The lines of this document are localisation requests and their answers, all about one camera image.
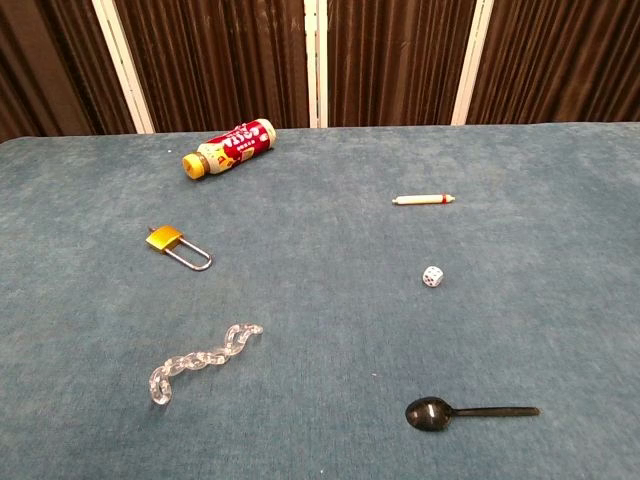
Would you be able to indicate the white screen frame post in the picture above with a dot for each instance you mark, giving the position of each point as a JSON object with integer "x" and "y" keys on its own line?
{"x": 125, "y": 65}
{"x": 316, "y": 62}
{"x": 471, "y": 62}

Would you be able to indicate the brown pleated curtain panel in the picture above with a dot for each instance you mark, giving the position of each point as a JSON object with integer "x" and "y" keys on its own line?
{"x": 45, "y": 70}
{"x": 395, "y": 60}
{"x": 215, "y": 60}
{"x": 560, "y": 60}

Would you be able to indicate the black plastic spoon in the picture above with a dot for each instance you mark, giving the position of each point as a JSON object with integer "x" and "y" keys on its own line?
{"x": 430, "y": 414}

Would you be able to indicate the red label drink bottle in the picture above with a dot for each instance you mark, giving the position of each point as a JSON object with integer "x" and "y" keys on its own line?
{"x": 235, "y": 145}

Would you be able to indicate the small white die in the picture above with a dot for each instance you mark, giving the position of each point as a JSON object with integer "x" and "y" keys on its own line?
{"x": 432, "y": 276}

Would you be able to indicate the brass padlock long shackle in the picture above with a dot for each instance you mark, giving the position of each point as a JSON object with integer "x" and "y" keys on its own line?
{"x": 167, "y": 240}

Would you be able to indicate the white sausage stick red ends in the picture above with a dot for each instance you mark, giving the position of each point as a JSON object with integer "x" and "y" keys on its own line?
{"x": 422, "y": 199}

